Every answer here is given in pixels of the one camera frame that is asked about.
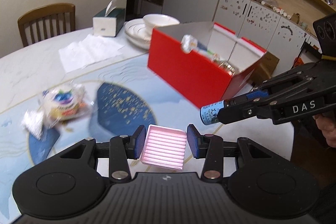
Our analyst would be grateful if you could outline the white paper napkins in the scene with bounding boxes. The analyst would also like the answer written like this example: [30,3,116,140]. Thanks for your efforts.
[59,34,123,73]

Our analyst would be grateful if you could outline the small blue label bottle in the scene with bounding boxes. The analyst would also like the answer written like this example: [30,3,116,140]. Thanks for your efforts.
[200,101,224,125]

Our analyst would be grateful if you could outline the green white tissue box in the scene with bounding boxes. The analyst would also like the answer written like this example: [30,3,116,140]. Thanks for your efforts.
[92,0,125,37]

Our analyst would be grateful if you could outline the stacked white plates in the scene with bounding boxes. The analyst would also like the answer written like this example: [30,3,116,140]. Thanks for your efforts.
[124,18,153,50]

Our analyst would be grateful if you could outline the bagged cartoon snack cake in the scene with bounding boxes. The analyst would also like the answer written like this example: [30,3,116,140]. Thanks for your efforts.
[39,83,95,127]

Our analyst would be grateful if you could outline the wooden dining chair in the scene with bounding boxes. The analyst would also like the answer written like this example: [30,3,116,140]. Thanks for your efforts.
[17,3,76,47]

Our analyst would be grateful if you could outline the red cardboard box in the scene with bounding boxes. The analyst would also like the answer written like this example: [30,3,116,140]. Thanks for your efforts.
[147,22,266,107]

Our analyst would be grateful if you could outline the pink ridged soap dish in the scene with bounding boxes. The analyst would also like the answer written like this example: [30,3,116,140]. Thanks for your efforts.
[140,124,187,170]

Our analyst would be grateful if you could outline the person right hand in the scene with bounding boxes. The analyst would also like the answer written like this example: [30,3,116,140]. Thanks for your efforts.
[313,114,336,148]

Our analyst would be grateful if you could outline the white bowl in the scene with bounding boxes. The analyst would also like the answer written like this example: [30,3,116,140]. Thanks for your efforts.
[142,14,180,35]

